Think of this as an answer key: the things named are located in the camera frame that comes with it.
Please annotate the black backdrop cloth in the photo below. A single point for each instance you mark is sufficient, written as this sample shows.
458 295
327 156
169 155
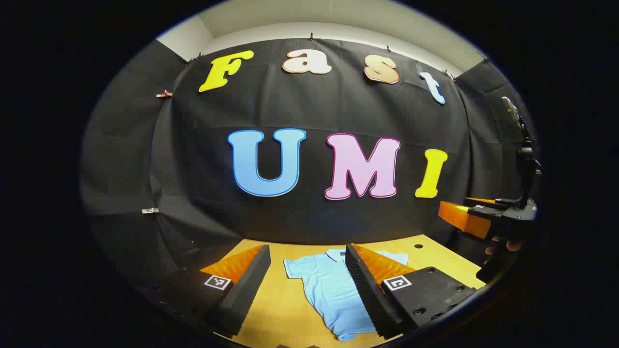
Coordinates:
271 106

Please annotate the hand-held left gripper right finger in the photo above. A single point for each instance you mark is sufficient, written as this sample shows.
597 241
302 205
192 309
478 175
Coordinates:
365 295

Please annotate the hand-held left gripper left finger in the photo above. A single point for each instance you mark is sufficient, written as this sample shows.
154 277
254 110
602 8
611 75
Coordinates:
244 295

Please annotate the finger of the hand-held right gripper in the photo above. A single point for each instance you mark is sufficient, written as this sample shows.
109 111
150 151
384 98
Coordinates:
486 202
464 220

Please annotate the light blue T-shirt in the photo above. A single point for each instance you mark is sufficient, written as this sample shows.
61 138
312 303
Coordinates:
329 290

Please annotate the orange backdrop clip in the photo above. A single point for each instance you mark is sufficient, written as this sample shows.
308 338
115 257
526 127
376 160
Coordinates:
164 94

